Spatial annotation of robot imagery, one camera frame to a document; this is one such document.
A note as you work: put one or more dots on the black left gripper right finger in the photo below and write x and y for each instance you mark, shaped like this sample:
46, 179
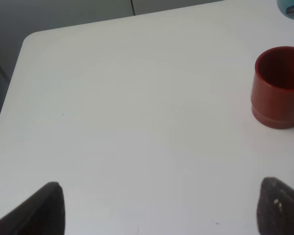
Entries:
275, 208

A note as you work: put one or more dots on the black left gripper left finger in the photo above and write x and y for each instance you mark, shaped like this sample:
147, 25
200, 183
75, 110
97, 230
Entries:
43, 213

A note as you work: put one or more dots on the teal transparent plastic cup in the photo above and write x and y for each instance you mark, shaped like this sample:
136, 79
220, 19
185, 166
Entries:
286, 7

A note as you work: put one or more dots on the red plastic cup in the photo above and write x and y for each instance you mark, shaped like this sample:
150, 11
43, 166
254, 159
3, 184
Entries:
272, 94

